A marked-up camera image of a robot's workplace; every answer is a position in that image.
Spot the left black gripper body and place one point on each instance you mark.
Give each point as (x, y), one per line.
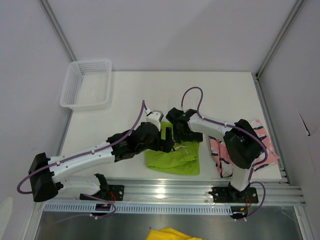
(155, 144)

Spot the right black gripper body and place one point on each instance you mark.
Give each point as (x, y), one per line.
(176, 129)

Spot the lime green shorts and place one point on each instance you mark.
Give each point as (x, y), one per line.
(182, 160)

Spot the pink shark print shorts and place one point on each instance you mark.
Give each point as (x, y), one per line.
(223, 163)

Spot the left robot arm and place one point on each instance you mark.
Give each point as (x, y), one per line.
(47, 173)

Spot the white perforated plastic basket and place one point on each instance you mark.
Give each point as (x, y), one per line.
(87, 85)

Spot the yellow cloth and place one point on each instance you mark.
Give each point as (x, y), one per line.
(169, 234)

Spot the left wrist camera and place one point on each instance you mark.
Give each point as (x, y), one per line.
(155, 117)

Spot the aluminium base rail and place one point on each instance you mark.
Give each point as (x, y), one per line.
(196, 192)

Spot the slotted cable duct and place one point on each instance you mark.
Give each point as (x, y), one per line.
(132, 208)

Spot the right aluminium frame post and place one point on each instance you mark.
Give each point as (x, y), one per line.
(288, 23)

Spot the aluminium frame post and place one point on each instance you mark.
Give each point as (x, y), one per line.
(53, 21)
(288, 23)

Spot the left aluminium frame post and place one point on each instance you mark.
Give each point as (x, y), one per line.
(53, 21)

